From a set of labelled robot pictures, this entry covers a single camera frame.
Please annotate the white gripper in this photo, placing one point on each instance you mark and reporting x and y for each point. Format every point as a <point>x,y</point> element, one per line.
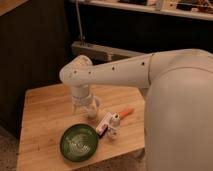
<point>81,96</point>

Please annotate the white ceramic cup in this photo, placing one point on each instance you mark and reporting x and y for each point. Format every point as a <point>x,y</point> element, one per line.
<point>91,110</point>

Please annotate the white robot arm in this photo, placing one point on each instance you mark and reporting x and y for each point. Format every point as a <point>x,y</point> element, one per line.
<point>178,116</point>

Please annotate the small white bottle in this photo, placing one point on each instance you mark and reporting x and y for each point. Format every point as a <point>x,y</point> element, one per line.
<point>113,126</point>

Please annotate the orange carrot toy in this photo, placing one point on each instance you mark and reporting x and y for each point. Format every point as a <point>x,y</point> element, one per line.
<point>125,112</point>

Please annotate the wooden table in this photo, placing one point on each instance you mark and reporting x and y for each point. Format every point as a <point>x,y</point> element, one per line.
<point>48,113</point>

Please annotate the metal pole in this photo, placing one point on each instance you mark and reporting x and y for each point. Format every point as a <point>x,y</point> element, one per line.
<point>82,38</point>

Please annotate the cluttered white shelf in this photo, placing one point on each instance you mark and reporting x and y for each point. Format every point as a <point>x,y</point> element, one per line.
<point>158,7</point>

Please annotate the grey metal rail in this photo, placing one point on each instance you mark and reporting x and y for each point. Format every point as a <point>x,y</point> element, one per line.
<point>101,53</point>

